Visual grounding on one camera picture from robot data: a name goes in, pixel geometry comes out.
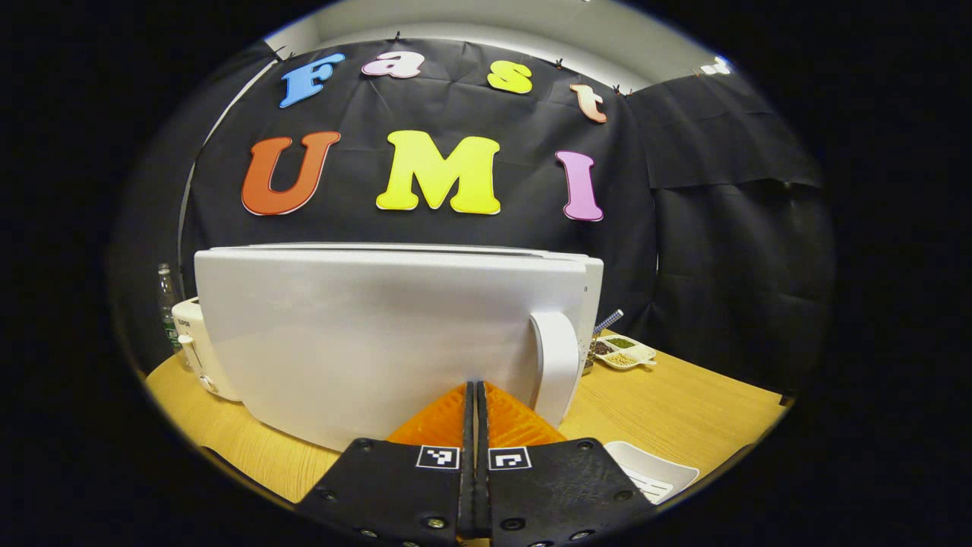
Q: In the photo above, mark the black backdrop cloth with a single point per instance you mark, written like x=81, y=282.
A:
x=721, y=266

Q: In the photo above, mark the clear plastic water bottle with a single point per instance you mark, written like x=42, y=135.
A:
x=167, y=304

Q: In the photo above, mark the white rectangular dish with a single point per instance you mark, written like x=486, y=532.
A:
x=653, y=467

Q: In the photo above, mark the white microwave oven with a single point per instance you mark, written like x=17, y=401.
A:
x=364, y=334

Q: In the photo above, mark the white toaster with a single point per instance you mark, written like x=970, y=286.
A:
x=201, y=342

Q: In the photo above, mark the white divided seasoning dish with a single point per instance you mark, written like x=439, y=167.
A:
x=626, y=351

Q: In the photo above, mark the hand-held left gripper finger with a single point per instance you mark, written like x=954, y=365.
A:
x=483, y=494
x=466, y=494

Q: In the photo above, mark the ceiling light panel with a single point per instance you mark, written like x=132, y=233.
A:
x=715, y=66

